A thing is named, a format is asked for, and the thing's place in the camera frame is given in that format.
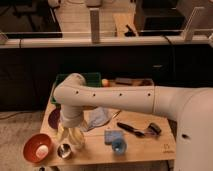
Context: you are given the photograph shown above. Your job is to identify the orange ball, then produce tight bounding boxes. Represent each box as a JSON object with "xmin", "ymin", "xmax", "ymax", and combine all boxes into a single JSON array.
[{"xmin": 102, "ymin": 79, "xmax": 110, "ymax": 87}]

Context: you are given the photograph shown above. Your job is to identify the black tool on desk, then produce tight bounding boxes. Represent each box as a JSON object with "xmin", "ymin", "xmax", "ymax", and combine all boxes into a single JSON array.
[{"xmin": 124, "ymin": 25, "xmax": 136, "ymax": 37}]

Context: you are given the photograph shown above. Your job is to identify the grey angled bracket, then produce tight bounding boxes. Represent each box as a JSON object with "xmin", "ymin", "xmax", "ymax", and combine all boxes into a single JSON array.
[{"xmin": 181, "ymin": 7, "xmax": 205, "ymax": 41}]

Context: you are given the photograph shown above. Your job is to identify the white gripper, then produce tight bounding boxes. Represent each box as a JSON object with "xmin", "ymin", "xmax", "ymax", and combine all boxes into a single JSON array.
[{"xmin": 57, "ymin": 123, "xmax": 78, "ymax": 142}]

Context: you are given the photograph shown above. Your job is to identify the small metal cup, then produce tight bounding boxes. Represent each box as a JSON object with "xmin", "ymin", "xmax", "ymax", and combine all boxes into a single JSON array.
[{"xmin": 57, "ymin": 144, "xmax": 72, "ymax": 159}]

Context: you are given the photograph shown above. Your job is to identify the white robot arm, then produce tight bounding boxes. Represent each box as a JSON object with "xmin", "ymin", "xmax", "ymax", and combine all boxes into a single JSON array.
[{"xmin": 53, "ymin": 73, "xmax": 213, "ymax": 171}]

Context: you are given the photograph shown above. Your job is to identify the light blue cloth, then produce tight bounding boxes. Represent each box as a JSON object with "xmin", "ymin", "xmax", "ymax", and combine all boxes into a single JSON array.
[{"xmin": 79, "ymin": 107, "xmax": 111, "ymax": 132}]

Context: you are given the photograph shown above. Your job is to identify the brown object at back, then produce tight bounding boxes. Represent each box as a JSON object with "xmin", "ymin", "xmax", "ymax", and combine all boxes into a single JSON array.
[{"xmin": 115, "ymin": 78, "xmax": 154, "ymax": 86}]

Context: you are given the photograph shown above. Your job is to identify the purple bowl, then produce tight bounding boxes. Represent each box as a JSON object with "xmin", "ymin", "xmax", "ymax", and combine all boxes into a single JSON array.
[{"xmin": 48, "ymin": 108, "xmax": 60, "ymax": 130}]

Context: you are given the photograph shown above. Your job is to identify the black brush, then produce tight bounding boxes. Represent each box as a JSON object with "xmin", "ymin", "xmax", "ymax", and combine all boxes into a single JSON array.
[{"xmin": 117, "ymin": 122, "xmax": 145, "ymax": 137}]

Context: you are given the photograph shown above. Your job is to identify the red bowl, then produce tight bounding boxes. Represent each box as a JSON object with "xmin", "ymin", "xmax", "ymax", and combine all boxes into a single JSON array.
[{"xmin": 23, "ymin": 133, "xmax": 53, "ymax": 163}]

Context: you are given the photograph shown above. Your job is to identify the white railing bar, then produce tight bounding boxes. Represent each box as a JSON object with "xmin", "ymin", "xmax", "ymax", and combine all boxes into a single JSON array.
[{"xmin": 0, "ymin": 35, "xmax": 213, "ymax": 49}]

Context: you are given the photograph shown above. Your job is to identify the small blue cup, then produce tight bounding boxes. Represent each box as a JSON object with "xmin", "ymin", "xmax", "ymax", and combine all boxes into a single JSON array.
[{"xmin": 112, "ymin": 139, "xmax": 127, "ymax": 155}]

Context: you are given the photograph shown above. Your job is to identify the white egg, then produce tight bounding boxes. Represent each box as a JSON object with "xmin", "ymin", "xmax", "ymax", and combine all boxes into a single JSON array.
[{"xmin": 36, "ymin": 145, "xmax": 48, "ymax": 158}]

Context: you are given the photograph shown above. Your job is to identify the grey upright bracket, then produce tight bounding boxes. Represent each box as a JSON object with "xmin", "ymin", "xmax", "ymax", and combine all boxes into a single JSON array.
[{"xmin": 90, "ymin": 8, "xmax": 100, "ymax": 43}]

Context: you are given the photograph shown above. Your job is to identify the blue sponge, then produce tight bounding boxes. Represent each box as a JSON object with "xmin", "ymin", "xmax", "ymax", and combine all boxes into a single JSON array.
[{"xmin": 104, "ymin": 130, "xmax": 123, "ymax": 145}]

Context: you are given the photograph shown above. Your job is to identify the green tray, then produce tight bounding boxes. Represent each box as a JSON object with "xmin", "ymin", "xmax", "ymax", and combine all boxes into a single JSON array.
[{"xmin": 50, "ymin": 72, "xmax": 102, "ymax": 106}]

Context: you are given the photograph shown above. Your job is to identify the small dark toy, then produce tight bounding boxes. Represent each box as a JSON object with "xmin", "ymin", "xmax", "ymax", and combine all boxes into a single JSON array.
[{"xmin": 148, "ymin": 123, "xmax": 162, "ymax": 135}]

